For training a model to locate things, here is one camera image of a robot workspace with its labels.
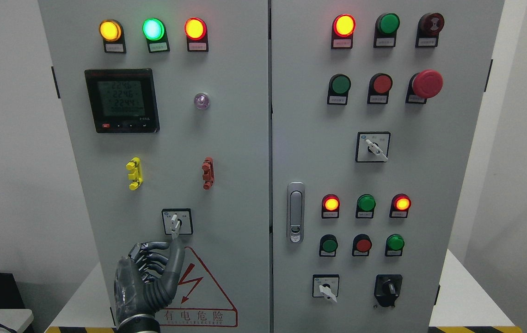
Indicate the white rotary switch upper right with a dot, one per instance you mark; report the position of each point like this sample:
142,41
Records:
372,146

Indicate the green push button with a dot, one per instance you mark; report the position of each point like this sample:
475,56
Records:
338,89
394,245
328,246

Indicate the white box lower left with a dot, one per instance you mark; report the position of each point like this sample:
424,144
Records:
15,318

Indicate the green push button lower left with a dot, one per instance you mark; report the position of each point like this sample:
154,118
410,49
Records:
328,246

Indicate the green lit indicator light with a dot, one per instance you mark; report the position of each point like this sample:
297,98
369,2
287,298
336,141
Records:
155,33

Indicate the green push button lower right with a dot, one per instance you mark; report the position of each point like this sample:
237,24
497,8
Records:
394,245

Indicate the red terminal clip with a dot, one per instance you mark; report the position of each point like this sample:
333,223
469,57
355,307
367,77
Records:
208,173

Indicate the red lit indicator lower right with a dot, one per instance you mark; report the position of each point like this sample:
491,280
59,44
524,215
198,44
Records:
400,205

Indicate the white rotary switch bottom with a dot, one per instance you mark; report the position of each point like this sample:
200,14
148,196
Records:
326,286

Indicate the dark red buzzer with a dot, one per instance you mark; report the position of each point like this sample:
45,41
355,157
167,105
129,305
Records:
429,27

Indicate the green indicator lower middle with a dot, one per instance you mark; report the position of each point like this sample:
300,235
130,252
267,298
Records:
365,207

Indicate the black rotary switch bottom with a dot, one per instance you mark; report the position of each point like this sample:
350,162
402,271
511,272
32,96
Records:
387,289

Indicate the red push button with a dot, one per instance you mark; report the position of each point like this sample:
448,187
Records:
361,245
379,89

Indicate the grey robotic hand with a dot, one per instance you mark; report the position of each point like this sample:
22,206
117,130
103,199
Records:
146,280

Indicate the red push button lower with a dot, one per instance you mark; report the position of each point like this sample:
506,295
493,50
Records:
361,245

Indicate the red lit indicator top right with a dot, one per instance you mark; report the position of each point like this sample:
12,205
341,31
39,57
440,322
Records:
342,33

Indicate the yellow terminal clip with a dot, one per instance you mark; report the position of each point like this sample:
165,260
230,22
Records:
134,173

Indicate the green push button upper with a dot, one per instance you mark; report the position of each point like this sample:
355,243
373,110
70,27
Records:
338,89

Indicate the red lit indicator light left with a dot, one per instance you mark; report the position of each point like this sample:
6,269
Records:
196,32

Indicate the black digital power meter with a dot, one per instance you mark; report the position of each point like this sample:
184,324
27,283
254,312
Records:
122,100

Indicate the red push button upper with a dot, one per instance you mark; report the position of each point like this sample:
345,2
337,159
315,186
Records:
379,89

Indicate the red lit indicator lower left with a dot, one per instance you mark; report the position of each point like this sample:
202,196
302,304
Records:
330,206

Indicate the grey right cabinet door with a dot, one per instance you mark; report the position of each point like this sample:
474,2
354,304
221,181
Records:
315,143

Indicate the red danger warning sticker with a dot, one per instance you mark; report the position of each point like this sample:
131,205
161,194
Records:
200,301

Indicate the yellow indicator light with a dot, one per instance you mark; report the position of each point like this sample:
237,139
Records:
113,36

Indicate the grey left cabinet door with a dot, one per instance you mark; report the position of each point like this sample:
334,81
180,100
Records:
231,220

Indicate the silver black robot forearm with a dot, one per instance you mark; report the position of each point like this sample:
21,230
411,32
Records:
140,323

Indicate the grey cabinet door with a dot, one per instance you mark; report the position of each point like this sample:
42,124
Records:
231,220
315,143

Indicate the white rotary switch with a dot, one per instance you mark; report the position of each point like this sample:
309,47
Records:
326,286
372,146

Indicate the red emergency stop button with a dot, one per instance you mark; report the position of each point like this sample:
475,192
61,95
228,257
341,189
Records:
423,86

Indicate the green indicator top right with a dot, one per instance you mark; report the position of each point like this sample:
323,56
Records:
386,27

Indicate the small clear lamp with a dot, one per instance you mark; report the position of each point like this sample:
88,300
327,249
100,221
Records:
202,101

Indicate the white rotary switch door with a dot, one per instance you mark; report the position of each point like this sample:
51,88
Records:
177,222

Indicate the silver door lock handle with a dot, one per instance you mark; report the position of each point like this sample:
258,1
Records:
295,211

